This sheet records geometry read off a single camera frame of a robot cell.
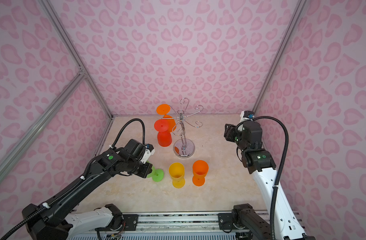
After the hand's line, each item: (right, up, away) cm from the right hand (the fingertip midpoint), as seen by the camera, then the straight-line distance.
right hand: (230, 124), depth 70 cm
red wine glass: (-33, -6, +10) cm, 35 cm away
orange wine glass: (-33, +8, +9) cm, 35 cm away
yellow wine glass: (-26, -25, +11) cm, 38 cm away
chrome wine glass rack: (-23, -15, +29) cm, 40 cm away
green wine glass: (-38, -29, +16) cm, 50 cm away
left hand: (-37, -22, +3) cm, 43 cm away
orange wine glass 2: (-14, -24, +10) cm, 29 cm away
